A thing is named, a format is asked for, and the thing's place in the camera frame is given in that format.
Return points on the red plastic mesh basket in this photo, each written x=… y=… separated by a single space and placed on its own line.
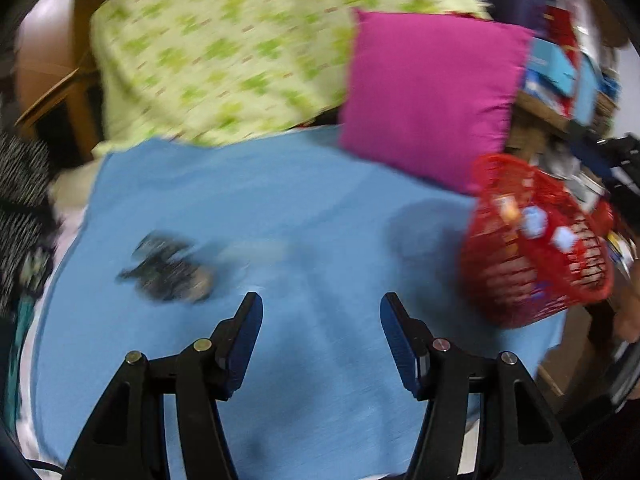
x=500 y=280

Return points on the light blue paper scrap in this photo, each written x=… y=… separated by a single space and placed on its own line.
x=562 y=237
x=532 y=222

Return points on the teal cloth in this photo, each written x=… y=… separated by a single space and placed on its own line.
x=22 y=340

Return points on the person's right hand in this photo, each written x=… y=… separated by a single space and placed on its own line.
x=627 y=315

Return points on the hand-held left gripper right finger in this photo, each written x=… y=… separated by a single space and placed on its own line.
x=400 y=345

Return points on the cardboard box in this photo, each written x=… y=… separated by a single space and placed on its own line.
x=570 y=360

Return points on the wooden table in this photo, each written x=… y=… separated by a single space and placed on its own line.
x=535 y=110

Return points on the orange wrapper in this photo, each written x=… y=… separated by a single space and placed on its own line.
x=507 y=207

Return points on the magenta pillow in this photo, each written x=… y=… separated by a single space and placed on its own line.
x=430 y=100

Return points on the light blue box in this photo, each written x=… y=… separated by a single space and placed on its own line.
x=587 y=90
x=550 y=65

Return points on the red box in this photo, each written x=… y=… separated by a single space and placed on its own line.
x=562 y=30

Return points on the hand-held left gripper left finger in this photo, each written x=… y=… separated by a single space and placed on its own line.
x=245 y=345

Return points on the black and white patterned cloth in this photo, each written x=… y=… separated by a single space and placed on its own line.
x=20 y=210

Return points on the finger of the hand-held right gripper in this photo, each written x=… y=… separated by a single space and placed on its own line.
x=622 y=147

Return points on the blue cloth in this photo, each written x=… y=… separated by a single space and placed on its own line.
x=300 y=210

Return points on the green floral blanket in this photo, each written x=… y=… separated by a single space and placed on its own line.
x=225 y=50

